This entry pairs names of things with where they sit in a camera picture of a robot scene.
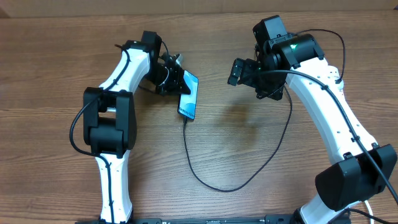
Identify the black USB charging cable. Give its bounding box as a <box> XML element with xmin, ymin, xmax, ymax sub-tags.
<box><xmin>182</xmin><ymin>29</ymin><xmax>346</xmax><ymax>193</ymax></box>

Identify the white USB charger plug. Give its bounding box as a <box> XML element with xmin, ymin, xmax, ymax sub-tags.
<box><xmin>329</xmin><ymin>66</ymin><xmax>344</xmax><ymax>94</ymax></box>

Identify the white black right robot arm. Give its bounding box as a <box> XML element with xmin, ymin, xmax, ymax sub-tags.
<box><xmin>228</xmin><ymin>16</ymin><xmax>397</xmax><ymax>223</ymax></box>

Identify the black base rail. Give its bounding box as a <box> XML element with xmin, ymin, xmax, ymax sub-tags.
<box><xmin>74</xmin><ymin>213</ymin><xmax>352</xmax><ymax>224</ymax></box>

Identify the blue Galaxy smartphone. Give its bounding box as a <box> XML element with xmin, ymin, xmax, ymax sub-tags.
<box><xmin>177</xmin><ymin>71</ymin><xmax>198</xmax><ymax>120</ymax></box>

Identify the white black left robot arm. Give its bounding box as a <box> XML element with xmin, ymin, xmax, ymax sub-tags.
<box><xmin>79</xmin><ymin>31</ymin><xmax>198</xmax><ymax>223</ymax></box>

